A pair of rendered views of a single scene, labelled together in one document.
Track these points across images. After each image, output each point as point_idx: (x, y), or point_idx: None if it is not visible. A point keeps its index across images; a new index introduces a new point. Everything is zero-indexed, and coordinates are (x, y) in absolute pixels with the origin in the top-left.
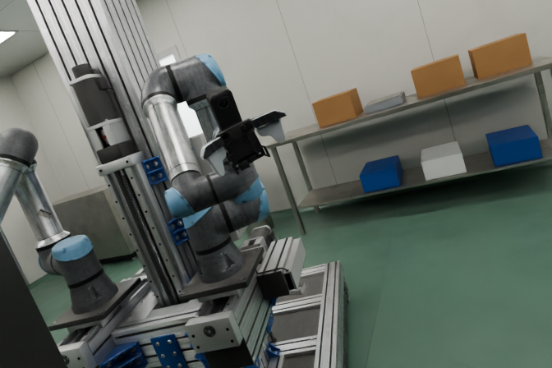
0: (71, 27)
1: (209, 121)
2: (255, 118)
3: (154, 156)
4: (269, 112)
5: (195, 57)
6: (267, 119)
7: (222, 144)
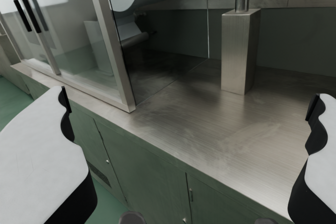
0: None
1: None
2: (53, 181)
3: None
4: (58, 101)
5: None
6: (71, 127)
7: (294, 183)
